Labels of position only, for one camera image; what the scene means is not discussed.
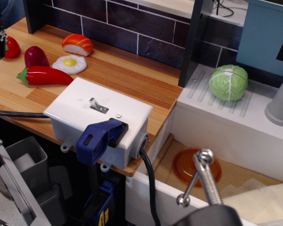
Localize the red toy strawberry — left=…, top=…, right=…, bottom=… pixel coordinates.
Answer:
left=5, top=36, right=20, bottom=58

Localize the purple toy eggplant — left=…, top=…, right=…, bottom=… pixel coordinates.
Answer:
left=25, top=46, right=50, bottom=67

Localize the red toy chili pepper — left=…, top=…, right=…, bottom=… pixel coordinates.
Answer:
left=17, top=66, right=74, bottom=85

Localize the toy fried egg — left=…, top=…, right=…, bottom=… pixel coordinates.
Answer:
left=52, top=55, right=87, bottom=75

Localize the toy salmon sushi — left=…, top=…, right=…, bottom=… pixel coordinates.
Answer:
left=62, top=33, right=93, bottom=56

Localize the grey plastic bin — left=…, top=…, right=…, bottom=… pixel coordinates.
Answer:
left=6, top=137, right=73, bottom=226

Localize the blue bar clamp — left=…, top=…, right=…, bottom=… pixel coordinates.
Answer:
left=76, top=118, right=128, bottom=226

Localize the orange plastic bowl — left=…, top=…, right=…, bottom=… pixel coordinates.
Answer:
left=172, top=148, right=222, bottom=185

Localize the green toy cabbage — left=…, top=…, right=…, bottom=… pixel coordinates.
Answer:
left=209, top=65, right=248, bottom=101

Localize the white toy sink unit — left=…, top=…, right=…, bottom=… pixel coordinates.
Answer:
left=125, top=63, right=283, bottom=226

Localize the light blue toy cabinet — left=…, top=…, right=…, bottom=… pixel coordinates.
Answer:
left=236, top=0, right=283, bottom=76

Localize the dark grey left post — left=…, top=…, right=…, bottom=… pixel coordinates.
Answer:
left=23, top=0, right=52, bottom=34

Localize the black cable left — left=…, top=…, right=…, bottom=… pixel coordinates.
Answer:
left=0, top=108, right=50, bottom=119

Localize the black cable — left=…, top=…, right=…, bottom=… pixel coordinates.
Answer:
left=139, top=149, right=162, bottom=226
left=0, top=108, right=50, bottom=119

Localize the white light switch box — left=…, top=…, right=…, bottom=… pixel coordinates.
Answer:
left=44, top=77, right=153, bottom=169

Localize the clear toggle switch lever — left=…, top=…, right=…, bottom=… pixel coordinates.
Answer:
left=89, top=97, right=109, bottom=114

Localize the black cable right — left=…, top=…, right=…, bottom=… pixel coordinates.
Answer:
left=139, top=149, right=162, bottom=226

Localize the dark grey shelf post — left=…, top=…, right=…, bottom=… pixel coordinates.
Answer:
left=178, top=0, right=214, bottom=88

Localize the chrome clamp screw handle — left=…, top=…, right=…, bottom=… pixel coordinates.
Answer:
left=176, top=148, right=224, bottom=207

